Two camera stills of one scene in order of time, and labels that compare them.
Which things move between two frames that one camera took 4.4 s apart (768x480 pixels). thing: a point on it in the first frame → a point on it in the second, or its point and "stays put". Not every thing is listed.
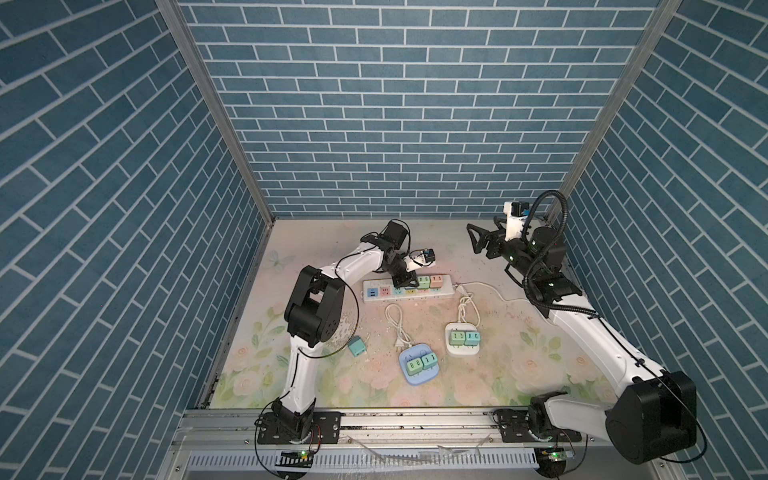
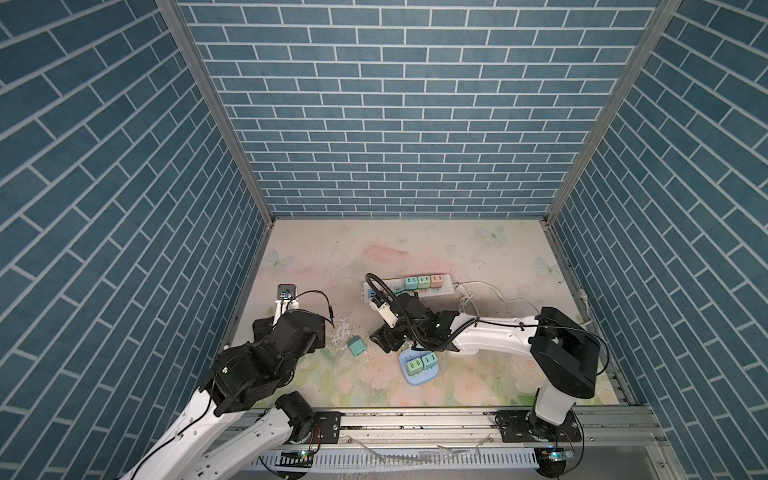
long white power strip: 426,287 stays put
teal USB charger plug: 356,345 stays put
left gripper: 406,279 → 266,324
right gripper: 498,241 → 385,335
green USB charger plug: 428,361 stays put
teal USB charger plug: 414,366 stays put
